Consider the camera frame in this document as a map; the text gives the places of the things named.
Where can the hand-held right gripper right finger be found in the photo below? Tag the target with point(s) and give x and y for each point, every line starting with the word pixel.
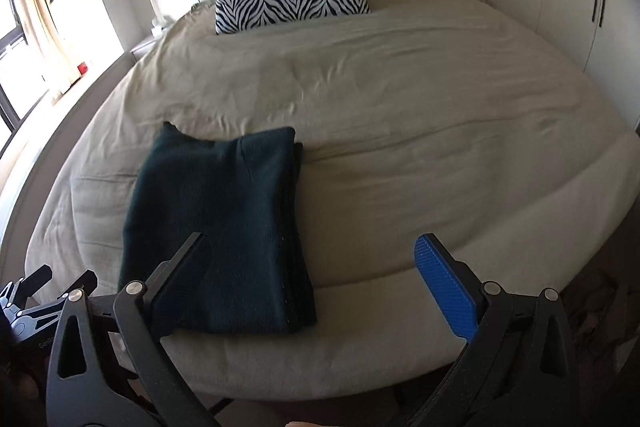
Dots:
pixel 442 282

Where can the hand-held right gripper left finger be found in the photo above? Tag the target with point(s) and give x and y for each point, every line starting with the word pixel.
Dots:
pixel 175 287

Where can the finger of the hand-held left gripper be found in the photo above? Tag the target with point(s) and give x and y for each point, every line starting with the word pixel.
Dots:
pixel 32 282
pixel 85 282

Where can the dark teal sweater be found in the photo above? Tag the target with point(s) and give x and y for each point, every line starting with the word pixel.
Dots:
pixel 225 217

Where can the bed with cream sheet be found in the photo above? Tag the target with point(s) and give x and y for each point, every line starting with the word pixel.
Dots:
pixel 425 107

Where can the small red object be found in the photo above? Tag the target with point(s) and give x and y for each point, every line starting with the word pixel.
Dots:
pixel 83 67

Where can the dark framed window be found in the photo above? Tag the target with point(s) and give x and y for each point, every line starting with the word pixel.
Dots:
pixel 10 57

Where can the beige curtain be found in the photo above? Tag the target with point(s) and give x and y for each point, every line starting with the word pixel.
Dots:
pixel 40 17

